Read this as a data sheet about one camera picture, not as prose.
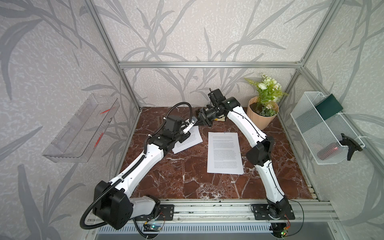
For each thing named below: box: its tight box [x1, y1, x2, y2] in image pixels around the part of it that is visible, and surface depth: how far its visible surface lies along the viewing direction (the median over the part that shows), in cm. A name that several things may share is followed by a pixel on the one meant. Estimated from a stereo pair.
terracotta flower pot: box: [246, 96, 279, 131], surface depth 100 cm
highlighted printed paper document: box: [172, 125, 204, 155], surface depth 101 cm
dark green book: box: [315, 93, 344, 121], surface depth 72 cm
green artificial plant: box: [244, 73, 288, 117], surface depth 95 cm
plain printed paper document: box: [207, 132, 244, 175], surface depth 96 cm
